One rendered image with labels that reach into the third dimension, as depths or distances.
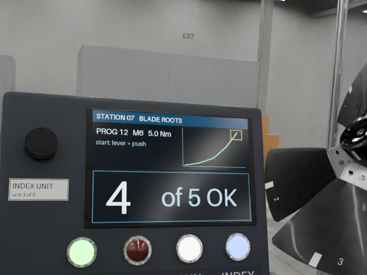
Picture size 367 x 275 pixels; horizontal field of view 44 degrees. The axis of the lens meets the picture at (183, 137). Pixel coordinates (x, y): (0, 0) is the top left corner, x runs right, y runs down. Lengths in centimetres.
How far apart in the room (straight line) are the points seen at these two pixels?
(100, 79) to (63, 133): 591
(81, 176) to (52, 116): 6
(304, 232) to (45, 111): 77
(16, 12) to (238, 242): 1282
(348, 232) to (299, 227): 11
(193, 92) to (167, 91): 38
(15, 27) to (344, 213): 1235
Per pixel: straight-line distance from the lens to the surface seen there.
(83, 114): 44
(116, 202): 43
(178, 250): 44
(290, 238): 109
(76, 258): 42
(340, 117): 153
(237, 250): 45
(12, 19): 1314
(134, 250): 42
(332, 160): 127
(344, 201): 112
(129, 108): 44
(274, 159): 139
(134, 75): 640
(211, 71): 670
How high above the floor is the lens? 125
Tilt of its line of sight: 3 degrees down
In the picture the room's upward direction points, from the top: 4 degrees clockwise
